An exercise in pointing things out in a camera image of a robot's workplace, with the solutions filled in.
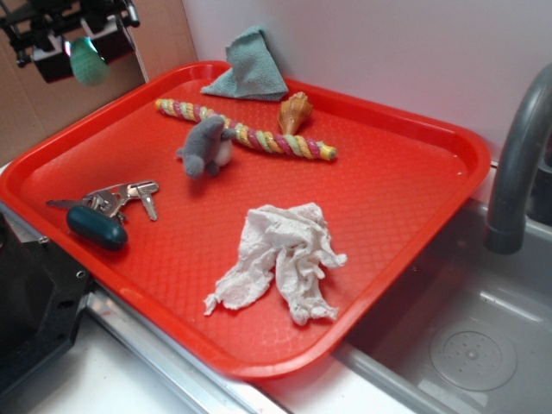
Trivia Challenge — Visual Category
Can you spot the dark teal key fob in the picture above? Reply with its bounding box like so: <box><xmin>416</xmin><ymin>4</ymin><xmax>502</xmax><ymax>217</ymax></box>
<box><xmin>66</xmin><ymin>205</ymin><xmax>128</xmax><ymax>251</ymax></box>

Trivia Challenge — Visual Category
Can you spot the orange conch seashell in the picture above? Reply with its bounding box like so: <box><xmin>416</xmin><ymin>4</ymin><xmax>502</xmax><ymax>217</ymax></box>
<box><xmin>278</xmin><ymin>91</ymin><xmax>313</xmax><ymax>135</ymax></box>

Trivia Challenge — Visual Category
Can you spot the teal microfiber cloth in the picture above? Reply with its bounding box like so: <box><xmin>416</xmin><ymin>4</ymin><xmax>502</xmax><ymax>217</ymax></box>
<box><xmin>201</xmin><ymin>26</ymin><xmax>289</xmax><ymax>102</ymax></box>

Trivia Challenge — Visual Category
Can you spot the crumpled white paper towel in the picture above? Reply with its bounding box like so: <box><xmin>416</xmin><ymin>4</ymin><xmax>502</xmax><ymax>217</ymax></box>
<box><xmin>204</xmin><ymin>203</ymin><xmax>348</xmax><ymax>326</ymax></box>

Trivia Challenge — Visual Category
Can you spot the grey plush dolphin toy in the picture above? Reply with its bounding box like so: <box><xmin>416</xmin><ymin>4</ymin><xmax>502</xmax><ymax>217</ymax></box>
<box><xmin>176</xmin><ymin>116</ymin><xmax>235</xmax><ymax>179</ymax></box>

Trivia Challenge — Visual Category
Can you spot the brown cardboard panel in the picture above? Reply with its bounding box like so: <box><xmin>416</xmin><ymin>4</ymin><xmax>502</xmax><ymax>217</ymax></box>
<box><xmin>1</xmin><ymin>0</ymin><xmax>197</xmax><ymax>165</ymax></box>

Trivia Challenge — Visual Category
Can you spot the green rubber ball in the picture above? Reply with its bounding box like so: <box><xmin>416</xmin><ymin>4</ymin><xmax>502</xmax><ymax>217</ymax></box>
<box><xmin>70</xmin><ymin>37</ymin><xmax>110</xmax><ymax>86</ymax></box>

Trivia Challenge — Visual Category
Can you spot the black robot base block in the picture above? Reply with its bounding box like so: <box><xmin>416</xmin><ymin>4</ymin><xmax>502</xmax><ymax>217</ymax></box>
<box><xmin>1</xmin><ymin>216</ymin><xmax>91</xmax><ymax>397</ymax></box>

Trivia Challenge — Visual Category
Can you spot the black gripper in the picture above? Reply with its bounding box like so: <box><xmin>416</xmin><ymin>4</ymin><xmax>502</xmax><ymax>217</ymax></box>
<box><xmin>1</xmin><ymin>1</ymin><xmax>141</xmax><ymax>84</ymax></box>

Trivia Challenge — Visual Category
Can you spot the red plastic tray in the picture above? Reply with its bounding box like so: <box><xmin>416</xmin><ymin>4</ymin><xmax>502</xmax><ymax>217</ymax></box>
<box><xmin>1</xmin><ymin>62</ymin><xmax>491</xmax><ymax>380</ymax></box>

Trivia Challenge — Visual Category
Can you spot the grey plastic sink basin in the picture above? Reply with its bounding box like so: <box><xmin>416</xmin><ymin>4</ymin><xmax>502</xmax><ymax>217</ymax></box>
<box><xmin>335</xmin><ymin>201</ymin><xmax>551</xmax><ymax>413</ymax></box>

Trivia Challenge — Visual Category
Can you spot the multicolour twisted rope toy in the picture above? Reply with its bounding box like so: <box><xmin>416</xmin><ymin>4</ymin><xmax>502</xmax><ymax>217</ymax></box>
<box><xmin>154</xmin><ymin>98</ymin><xmax>337</xmax><ymax>161</ymax></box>

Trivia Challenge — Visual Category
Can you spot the silver key bunch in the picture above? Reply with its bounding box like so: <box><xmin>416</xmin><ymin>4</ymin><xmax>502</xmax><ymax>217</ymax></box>
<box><xmin>46</xmin><ymin>180</ymin><xmax>160</xmax><ymax>223</ymax></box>

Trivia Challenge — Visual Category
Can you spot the grey sink faucet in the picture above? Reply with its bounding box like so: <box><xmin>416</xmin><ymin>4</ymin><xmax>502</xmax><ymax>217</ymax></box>
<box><xmin>485</xmin><ymin>66</ymin><xmax>551</xmax><ymax>254</ymax></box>

